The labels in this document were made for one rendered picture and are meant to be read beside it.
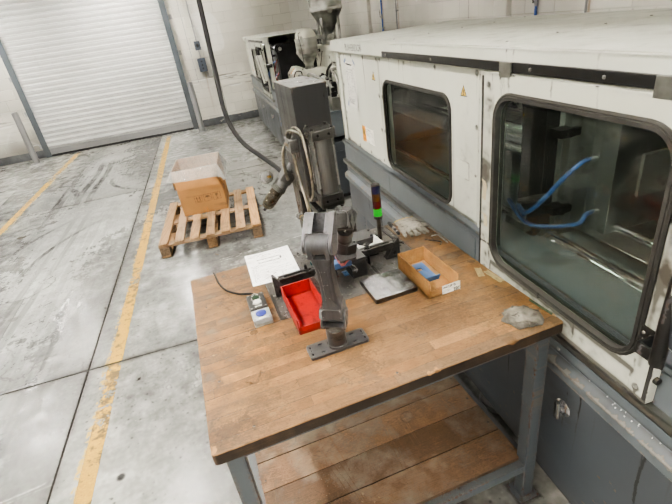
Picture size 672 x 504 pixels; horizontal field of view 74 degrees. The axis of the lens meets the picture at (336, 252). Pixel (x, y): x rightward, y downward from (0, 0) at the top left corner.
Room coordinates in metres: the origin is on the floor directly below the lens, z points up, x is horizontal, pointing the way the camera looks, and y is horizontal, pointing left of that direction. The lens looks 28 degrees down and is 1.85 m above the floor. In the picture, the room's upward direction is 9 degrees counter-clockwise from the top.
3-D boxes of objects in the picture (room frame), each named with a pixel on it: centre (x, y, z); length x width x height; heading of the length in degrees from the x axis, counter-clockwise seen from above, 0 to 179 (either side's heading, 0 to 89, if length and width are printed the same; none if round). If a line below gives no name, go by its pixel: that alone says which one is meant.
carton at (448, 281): (1.45, -0.34, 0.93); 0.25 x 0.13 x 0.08; 16
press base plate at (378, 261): (1.65, -0.01, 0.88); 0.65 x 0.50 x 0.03; 106
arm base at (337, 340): (1.14, 0.04, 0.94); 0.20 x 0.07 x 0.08; 106
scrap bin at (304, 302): (1.35, 0.14, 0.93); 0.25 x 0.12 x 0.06; 16
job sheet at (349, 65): (3.23, -0.28, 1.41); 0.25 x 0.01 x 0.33; 12
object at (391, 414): (1.40, -0.01, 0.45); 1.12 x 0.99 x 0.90; 106
